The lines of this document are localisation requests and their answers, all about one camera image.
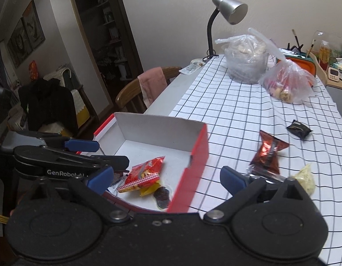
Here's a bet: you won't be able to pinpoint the light handled brush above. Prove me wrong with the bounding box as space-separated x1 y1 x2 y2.
306 39 317 57

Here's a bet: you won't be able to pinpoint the pale yellow snack packet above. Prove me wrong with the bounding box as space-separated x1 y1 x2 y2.
294 164 317 196

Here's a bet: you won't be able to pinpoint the black jacket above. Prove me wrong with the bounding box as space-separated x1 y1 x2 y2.
19 78 79 136

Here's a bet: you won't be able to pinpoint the dark brush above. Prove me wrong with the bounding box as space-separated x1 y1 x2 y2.
291 29 303 51

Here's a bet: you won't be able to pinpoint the dark framed wall picture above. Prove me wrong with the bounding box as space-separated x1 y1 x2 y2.
7 18 33 68
21 0 46 49

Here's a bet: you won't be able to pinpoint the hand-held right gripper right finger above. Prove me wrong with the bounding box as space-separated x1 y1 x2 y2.
204 166 321 223

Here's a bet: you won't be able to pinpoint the dark red shiny snack packet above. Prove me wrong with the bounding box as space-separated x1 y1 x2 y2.
250 130 290 175

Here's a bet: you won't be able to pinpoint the amber drink bottle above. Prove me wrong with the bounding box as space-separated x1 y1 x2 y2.
319 40 332 67

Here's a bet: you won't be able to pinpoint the long black snack bar packet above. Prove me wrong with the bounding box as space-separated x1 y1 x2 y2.
248 164 285 183

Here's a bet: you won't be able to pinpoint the clear bag of red snacks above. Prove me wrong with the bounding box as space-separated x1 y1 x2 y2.
248 28 317 104

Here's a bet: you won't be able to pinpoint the grey sideboard cabinet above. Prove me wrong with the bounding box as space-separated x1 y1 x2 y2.
324 75 342 129

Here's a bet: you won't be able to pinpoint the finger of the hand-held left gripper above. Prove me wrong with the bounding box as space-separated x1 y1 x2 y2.
20 130 100 153
45 145 130 172

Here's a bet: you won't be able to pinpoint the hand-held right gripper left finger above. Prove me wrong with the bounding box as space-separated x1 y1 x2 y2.
20 166 132 223

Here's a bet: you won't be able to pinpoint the orange container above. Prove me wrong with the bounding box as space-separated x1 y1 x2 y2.
276 53 318 78

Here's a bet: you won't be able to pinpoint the wooden chair with towel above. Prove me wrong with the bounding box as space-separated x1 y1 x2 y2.
116 66 182 114

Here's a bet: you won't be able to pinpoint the clear bag with plastic tub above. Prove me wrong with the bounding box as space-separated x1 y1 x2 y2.
214 35 271 84

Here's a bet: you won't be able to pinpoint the red wall decoration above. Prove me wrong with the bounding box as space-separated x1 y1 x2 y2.
28 60 40 82

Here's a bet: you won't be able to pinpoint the white kitchen timer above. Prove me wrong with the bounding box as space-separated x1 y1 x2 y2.
327 67 341 82

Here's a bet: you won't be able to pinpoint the small black red snack packet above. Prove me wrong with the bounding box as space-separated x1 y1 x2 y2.
154 186 171 209

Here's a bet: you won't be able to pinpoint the white checked tablecloth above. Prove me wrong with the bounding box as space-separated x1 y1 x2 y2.
169 54 342 265

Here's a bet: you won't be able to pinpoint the armchair with cream cover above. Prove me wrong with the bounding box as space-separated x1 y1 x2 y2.
41 64 98 136

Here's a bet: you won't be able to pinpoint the dark wooden bookshelf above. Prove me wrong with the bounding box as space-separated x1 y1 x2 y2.
66 0 144 117

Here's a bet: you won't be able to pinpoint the pink towel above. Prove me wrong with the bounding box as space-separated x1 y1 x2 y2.
137 67 168 107

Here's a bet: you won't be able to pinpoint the paper leaflets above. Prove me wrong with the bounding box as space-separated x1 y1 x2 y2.
179 59 206 75

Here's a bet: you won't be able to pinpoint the silver gooseneck desk lamp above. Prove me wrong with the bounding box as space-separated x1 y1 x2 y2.
203 0 248 61

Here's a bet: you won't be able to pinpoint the red white cardboard box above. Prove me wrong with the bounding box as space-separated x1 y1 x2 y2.
92 113 209 214

